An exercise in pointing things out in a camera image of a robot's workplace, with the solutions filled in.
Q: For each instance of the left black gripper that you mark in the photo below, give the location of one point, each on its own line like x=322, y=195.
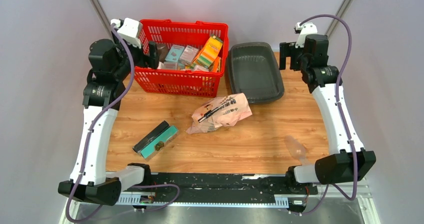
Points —
x=151, y=61

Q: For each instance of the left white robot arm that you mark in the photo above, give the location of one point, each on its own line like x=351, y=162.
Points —
x=110, y=65

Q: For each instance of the red plastic shopping basket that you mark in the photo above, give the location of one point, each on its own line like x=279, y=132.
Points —
x=181, y=82

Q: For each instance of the clear plastic scoop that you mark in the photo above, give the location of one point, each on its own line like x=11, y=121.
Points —
x=296, y=149

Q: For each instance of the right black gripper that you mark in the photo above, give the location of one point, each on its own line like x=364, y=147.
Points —
x=288, y=50

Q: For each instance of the brown round object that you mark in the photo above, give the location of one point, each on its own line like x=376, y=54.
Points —
x=162, y=51

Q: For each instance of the dark grey litter box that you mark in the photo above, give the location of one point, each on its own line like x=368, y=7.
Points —
x=254, y=71

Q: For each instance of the teal small box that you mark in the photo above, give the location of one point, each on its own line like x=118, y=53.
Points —
x=174, y=53

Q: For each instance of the yellow orange carton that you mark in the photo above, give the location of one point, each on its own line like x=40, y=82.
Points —
x=209, y=53

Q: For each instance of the grey pink small box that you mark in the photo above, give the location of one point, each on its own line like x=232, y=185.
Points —
x=188, y=55

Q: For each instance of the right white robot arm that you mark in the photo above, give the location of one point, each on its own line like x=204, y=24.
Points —
x=348, y=160

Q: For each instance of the black bag clip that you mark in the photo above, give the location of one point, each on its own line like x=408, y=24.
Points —
x=209, y=113

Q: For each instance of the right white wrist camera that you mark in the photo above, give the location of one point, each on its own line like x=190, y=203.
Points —
x=303, y=30

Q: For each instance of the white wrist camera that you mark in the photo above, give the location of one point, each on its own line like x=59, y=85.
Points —
x=303, y=30
x=129, y=29

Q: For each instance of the teal and black box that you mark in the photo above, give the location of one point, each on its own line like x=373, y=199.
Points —
x=156, y=140

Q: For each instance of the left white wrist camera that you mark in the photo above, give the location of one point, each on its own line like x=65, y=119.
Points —
x=129, y=29

